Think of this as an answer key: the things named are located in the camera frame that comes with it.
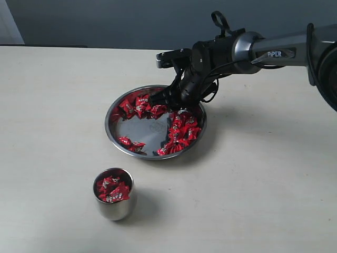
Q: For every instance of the round steel plate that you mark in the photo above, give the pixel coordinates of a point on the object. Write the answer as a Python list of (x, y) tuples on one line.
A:
[(160, 129)]

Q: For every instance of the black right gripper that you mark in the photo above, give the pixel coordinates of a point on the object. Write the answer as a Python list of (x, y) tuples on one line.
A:
[(210, 61)]

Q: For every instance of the red wrapped candy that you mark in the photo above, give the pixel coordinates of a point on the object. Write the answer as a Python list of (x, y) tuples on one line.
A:
[(142, 105), (136, 147), (189, 121), (127, 108)]

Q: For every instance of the stainless steel cup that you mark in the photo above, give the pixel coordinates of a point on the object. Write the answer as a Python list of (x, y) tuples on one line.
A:
[(120, 210)]

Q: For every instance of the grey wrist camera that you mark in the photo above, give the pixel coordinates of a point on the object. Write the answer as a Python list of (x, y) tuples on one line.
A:
[(177, 59)]

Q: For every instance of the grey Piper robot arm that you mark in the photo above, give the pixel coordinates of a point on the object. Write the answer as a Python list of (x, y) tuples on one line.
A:
[(314, 49)]

